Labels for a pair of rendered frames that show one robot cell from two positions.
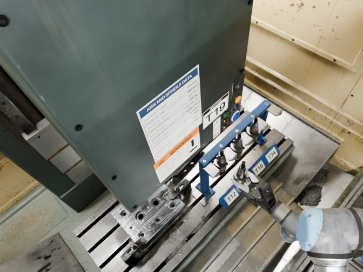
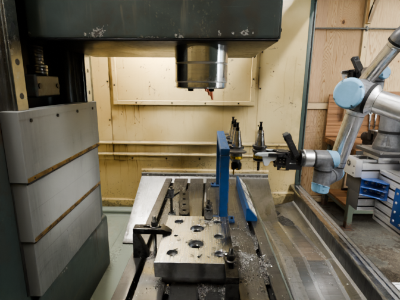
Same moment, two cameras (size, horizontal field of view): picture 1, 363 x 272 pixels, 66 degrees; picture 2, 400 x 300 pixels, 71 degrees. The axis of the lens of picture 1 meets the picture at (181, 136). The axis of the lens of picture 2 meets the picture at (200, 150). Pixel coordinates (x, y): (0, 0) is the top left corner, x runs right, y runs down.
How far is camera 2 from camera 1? 1.23 m
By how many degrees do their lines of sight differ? 60
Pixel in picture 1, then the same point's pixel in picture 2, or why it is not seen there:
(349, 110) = not seen: hidden behind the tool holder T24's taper
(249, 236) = (289, 249)
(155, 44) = not seen: outside the picture
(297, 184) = (270, 213)
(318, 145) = (256, 184)
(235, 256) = (301, 267)
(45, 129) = (39, 114)
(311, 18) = not seen: hidden behind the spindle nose
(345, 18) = (234, 72)
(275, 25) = (188, 99)
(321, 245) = (365, 84)
